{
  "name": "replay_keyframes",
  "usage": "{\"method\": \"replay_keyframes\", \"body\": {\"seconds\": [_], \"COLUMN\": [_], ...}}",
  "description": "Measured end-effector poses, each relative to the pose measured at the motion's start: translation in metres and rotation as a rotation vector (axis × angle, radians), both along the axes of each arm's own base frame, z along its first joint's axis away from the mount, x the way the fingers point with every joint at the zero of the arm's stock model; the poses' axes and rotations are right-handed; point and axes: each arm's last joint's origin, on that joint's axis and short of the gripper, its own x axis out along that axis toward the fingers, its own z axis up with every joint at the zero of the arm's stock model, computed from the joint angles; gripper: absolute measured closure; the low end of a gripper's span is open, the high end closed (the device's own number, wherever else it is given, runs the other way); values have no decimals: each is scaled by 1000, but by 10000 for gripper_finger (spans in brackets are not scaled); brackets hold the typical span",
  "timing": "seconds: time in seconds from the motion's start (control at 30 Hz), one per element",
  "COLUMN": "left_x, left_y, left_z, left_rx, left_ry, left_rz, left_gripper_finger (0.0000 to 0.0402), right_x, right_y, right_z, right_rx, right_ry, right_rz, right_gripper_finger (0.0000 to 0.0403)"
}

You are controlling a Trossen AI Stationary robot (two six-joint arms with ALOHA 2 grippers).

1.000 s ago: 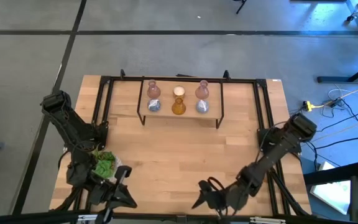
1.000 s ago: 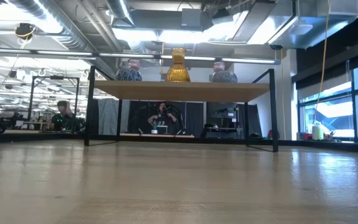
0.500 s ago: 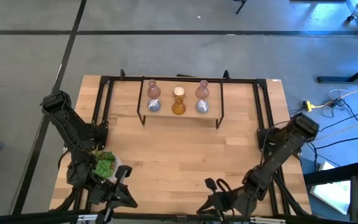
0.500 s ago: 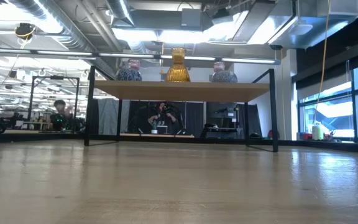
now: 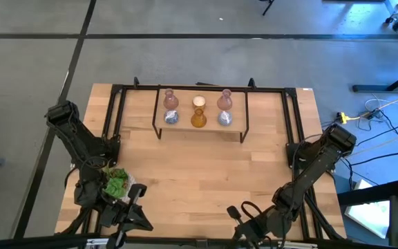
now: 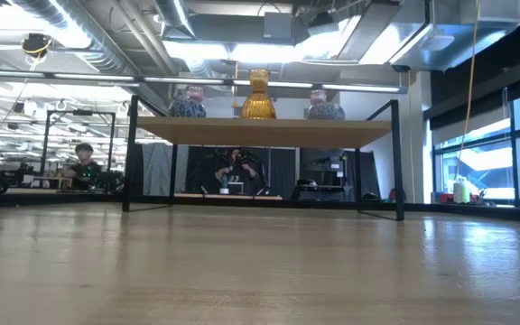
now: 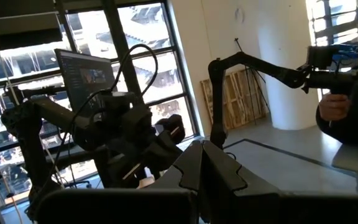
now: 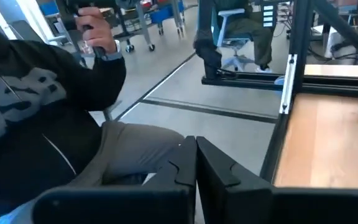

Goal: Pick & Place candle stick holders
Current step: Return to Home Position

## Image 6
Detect wooden shelf riser black legs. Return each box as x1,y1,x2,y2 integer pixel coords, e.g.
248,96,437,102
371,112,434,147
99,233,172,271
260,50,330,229
122,94,406,222

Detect amber glass candlestick holder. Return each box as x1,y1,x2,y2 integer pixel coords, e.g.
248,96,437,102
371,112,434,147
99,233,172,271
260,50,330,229
240,68,278,121

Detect pink glass candlestick holder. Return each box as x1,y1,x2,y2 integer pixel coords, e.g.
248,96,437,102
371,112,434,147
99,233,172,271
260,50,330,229
184,85,206,103
309,88,329,106

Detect person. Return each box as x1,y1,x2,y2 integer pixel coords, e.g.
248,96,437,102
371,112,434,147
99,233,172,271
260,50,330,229
63,143,107,190
213,147,261,196

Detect grey curtain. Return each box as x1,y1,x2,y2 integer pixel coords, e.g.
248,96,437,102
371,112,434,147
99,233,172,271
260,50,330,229
141,143,190,197

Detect long ceiling light bar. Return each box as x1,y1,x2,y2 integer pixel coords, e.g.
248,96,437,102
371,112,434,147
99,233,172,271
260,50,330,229
0,69,409,95

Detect grey ceiling box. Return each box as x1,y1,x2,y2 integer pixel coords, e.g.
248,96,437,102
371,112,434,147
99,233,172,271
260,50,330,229
263,12,293,41

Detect green white spool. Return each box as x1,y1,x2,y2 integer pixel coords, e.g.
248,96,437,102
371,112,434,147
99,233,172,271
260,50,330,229
451,179,471,205

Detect black aluminium table frame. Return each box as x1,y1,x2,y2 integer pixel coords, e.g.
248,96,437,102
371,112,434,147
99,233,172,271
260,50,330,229
0,191,520,225

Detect black background station frame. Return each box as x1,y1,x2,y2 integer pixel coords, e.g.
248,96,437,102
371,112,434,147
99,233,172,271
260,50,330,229
42,109,117,181

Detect yellow hanging cable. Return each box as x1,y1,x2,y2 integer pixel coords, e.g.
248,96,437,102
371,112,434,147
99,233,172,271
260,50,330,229
456,0,481,181

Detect black ceiling cord reel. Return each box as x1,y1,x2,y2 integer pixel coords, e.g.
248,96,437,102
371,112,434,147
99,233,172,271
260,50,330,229
20,32,53,59

